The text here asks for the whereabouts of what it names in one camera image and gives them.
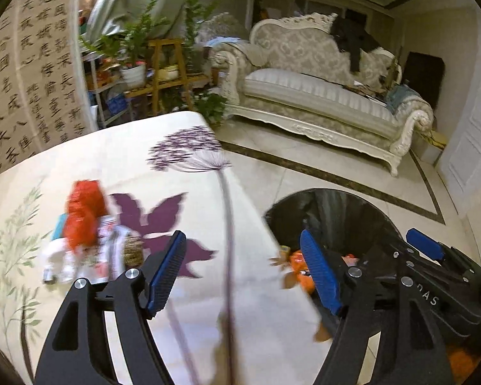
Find teal cloth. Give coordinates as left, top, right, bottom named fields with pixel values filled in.
left=385, top=86, right=419, bottom=115

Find light blue packet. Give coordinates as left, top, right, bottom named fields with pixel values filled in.
left=51, top=213, right=70, bottom=241

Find brown paper scraps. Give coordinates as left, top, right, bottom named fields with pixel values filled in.
left=350, top=78, right=387, bottom=99

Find orange plastic bag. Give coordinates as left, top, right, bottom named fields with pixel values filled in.
left=289, top=249, right=357, bottom=293

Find tall green houseplant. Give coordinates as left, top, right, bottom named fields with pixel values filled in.
left=176, top=0, right=219, bottom=69

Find potted plant in white pot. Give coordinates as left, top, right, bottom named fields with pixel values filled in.
left=78, top=0, right=171, bottom=89

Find blue crate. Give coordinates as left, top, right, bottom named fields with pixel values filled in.
left=106, top=94, right=130, bottom=115

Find grey curtain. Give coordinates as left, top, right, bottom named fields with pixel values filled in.
left=84, top=0, right=209, bottom=41

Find grey patterned armchair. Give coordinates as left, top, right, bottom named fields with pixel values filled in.
left=200, top=12, right=257, bottom=49

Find small green floor plant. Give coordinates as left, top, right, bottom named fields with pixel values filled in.
left=192, top=92, right=229, bottom=125

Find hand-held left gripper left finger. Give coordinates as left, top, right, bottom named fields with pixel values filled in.
left=34, top=230, right=188, bottom=385

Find white metal rack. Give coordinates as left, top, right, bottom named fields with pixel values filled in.
left=80, top=54, right=117, bottom=129

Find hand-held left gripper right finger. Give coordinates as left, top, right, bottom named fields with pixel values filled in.
left=300, top=228, right=454, bottom=385

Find floral tablecloth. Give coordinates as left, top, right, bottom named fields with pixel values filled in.
left=0, top=111, right=325, bottom=385

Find trash bin with black liner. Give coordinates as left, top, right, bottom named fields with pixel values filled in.
left=263, top=188, right=407, bottom=341

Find black garment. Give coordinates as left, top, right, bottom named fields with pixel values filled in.
left=331, top=12, right=379, bottom=73

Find black rectangular panel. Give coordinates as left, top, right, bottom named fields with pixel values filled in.
left=405, top=52, right=445, bottom=109

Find cream ornate sofa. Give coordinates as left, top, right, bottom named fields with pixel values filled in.
left=210, top=12, right=435, bottom=177

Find red plastic bag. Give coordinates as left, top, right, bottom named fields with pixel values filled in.
left=62, top=180, right=109, bottom=255

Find wooden step stool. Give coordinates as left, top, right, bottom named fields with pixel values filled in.
left=124, top=38, right=209, bottom=115

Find calligraphy folding screen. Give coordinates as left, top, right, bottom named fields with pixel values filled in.
left=0, top=0, right=89, bottom=185

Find white panelled door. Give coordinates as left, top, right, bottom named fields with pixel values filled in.
left=437, top=20, right=481, bottom=209

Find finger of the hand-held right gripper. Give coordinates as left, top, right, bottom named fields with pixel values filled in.
left=392, top=248, right=481, bottom=322
left=406, top=228, right=481, bottom=287

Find white printed wrapper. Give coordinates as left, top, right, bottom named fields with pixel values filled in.
left=96, top=217, right=125, bottom=281

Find brown wicker ball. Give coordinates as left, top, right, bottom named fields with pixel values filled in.
left=122, top=235, right=145, bottom=267

